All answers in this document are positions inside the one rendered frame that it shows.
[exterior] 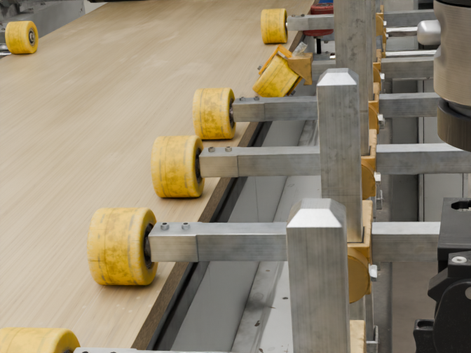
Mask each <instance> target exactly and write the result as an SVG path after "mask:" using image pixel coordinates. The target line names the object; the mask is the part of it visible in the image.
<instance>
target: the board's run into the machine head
mask: <svg viewBox="0 0 471 353"><path fill-rule="evenodd" d="M230 1H256V0H143V1H117V2H108V3H106V4H104V5H102V6H100V7H99V8H118V7H132V6H159V5H174V4H201V3H215V2H230Z"/></svg>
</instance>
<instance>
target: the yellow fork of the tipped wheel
mask: <svg viewBox="0 0 471 353"><path fill-rule="evenodd" d="M306 47H307V45H306V44H305V43H303V42H301V43H300V44H299V45H298V46H297V47H296V49H295V50H294V52H293V53H291V52H289V51H288V49H286V48H285V47H283V46H282V45H279V46H278V47H277V48H276V49H275V51H274V52H273V54H272V55H271V56H270V57H269V59H268V60H267V61H266V63H265V64H264V66H262V65H261V64H260V65H259V67H258V68H257V69H258V70H259V73H258V74H259V75H260V74H261V73H262V72H263V70H264V69H265V68H266V67H267V65H268V64H269V62H270V61H271V60H272V59H273V58H274V56H275V55H276V53H277V52H278V51H280V52H281V53H282V54H283V55H285V56H286V57H287V58H288V59H287V65H288V67H289V68H290V69H292V70H293V71H295V72H296V73H297V74H298V75H300V77H298V78H297V80H296V82H295V83H294V85H293V86H292V87H291V89H290V90H289V92H288V93H287V96H289V95H290V94H291V95H293V94H294V93H295V92H296V91H295V90H294V89H295V87H296V86H297V85H298V84H299V82H300V81H301V79H302V78H304V79H305V81H304V84H303V85H312V83H313V80H312V63H313V54H312V53H304V50H305V49H306Z"/></svg>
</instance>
